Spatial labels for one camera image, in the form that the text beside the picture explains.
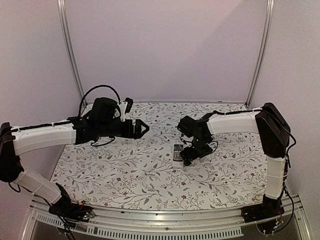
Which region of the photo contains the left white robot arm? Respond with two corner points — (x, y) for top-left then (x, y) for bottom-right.
(0, 97), (150, 217)

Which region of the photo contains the white remote control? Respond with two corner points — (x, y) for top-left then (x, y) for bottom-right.
(172, 144), (184, 168)

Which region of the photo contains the front aluminium rail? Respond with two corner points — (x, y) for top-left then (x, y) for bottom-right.
(21, 194), (313, 240)

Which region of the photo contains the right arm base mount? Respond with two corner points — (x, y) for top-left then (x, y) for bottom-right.
(241, 195), (285, 223)

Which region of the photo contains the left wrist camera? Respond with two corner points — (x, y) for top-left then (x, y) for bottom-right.
(124, 97), (134, 114)

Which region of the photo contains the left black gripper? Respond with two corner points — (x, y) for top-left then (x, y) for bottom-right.
(98, 119), (150, 139)

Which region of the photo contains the aluminium frame post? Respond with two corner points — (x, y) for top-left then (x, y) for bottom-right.
(246, 0), (275, 106)
(56, 0), (85, 100)

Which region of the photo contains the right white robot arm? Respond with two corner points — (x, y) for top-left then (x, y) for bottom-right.
(177, 102), (293, 218)

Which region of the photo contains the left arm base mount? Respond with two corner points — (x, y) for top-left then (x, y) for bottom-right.
(48, 198), (95, 222)

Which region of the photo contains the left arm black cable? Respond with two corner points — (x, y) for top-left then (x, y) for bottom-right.
(77, 84), (121, 117)

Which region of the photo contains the left aluminium frame post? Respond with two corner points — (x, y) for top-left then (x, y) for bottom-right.
(56, 0), (85, 100)

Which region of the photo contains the floral patterned table mat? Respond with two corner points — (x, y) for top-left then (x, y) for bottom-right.
(48, 101), (285, 210)

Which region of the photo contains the right aluminium frame post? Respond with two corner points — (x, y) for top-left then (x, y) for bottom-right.
(246, 0), (275, 106)

